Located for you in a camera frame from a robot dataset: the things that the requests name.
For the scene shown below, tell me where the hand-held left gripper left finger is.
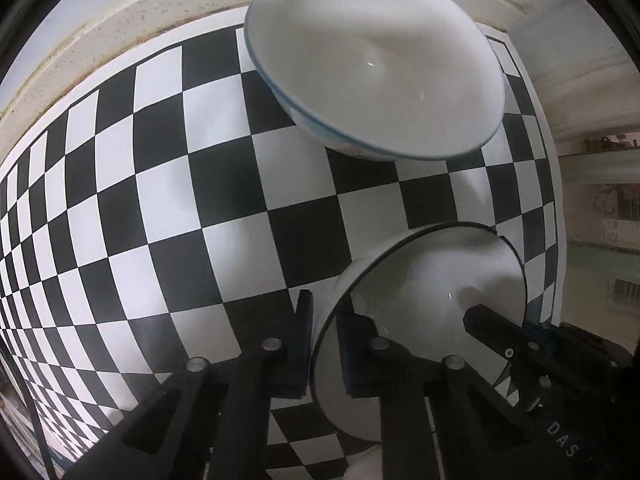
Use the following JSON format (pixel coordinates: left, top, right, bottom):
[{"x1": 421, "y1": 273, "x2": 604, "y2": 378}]
[{"x1": 62, "y1": 289, "x2": 315, "y2": 480}]

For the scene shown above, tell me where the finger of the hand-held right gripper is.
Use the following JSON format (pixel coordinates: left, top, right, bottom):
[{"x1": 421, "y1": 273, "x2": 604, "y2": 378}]
[{"x1": 462, "y1": 302, "x2": 556, "y2": 367}]

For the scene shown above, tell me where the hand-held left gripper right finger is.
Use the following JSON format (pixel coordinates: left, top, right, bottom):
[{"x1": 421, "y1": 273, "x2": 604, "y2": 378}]
[{"x1": 337, "y1": 307, "x2": 551, "y2": 480}]

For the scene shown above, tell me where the white bowl black rim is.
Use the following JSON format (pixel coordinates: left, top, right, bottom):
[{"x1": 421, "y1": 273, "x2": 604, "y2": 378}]
[{"x1": 308, "y1": 222, "x2": 528, "y2": 443}]

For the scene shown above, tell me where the white bowl blue rim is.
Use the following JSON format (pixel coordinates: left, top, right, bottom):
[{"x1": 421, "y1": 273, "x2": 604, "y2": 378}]
[{"x1": 243, "y1": 0, "x2": 506, "y2": 162}]

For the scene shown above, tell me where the glass sliding door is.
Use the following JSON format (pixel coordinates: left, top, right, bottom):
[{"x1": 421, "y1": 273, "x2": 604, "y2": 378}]
[{"x1": 525, "y1": 10, "x2": 640, "y2": 341}]

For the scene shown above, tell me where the black white checkered cloth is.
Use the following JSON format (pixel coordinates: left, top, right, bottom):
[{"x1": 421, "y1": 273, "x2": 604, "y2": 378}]
[{"x1": 0, "y1": 22, "x2": 568, "y2": 480}]

